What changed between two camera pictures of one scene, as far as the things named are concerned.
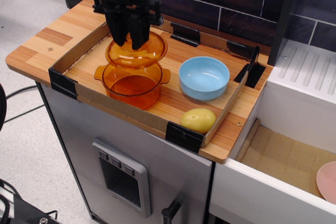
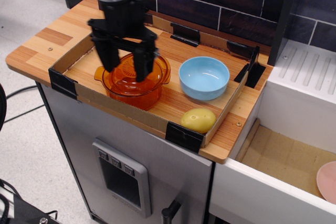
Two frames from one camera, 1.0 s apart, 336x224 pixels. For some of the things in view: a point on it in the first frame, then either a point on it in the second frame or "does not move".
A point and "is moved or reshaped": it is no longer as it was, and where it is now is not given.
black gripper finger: (140, 27) -> (144, 60)
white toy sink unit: (271, 178) does not move
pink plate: (326, 180) does not move
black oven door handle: (168, 213) does not move
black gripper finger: (119, 23) -> (109, 53)
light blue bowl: (203, 78) does not move
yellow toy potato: (201, 120) does not move
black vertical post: (282, 23) does not move
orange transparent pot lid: (125, 56) is moved or reshaped
